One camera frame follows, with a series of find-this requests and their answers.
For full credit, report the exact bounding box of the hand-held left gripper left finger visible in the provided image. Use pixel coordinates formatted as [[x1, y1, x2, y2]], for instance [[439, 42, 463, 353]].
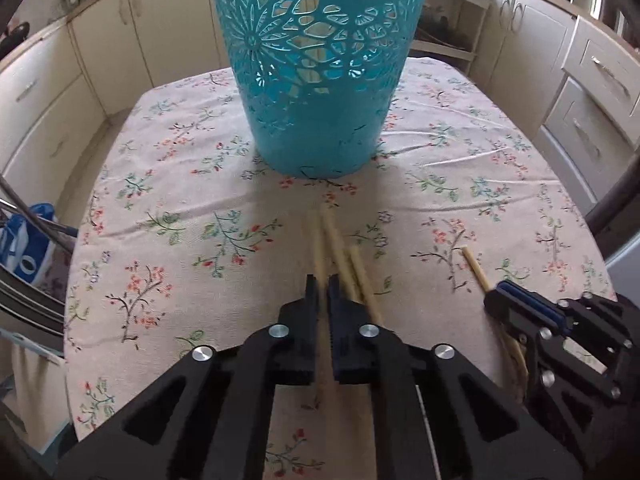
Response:
[[55, 274, 321, 480]]

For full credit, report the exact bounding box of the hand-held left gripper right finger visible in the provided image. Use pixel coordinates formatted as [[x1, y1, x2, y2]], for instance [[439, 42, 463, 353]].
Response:
[[327, 274, 586, 480]]

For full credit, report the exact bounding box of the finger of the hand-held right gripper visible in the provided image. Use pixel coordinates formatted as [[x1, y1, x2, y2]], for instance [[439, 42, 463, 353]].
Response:
[[483, 287, 623, 413], [497, 281, 640, 361]]

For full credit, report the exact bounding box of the wooden chopstick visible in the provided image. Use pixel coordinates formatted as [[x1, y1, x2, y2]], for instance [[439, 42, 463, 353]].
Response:
[[310, 210, 332, 411], [349, 246, 385, 323], [321, 204, 361, 303], [460, 246, 531, 396]]

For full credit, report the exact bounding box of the blue perforated plastic basket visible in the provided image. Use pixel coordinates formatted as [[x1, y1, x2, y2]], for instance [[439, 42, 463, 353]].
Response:
[[204, 0, 435, 180]]

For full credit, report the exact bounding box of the white drawer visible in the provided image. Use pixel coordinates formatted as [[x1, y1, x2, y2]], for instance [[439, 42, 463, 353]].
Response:
[[561, 16, 640, 111], [544, 79, 628, 201]]

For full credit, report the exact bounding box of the floral tablecloth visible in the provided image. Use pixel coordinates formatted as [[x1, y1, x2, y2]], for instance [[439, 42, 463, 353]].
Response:
[[64, 55, 618, 480]]

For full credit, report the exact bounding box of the white trolley shelf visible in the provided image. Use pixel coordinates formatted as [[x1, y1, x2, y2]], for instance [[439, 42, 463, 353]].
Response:
[[410, 0, 493, 76]]

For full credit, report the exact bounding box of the blue white bag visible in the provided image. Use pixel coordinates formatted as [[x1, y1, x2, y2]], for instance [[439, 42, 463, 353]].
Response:
[[0, 202, 57, 283]]

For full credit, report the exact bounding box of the black cooking pot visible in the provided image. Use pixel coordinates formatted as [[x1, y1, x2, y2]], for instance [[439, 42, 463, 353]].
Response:
[[0, 22, 31, 53]]

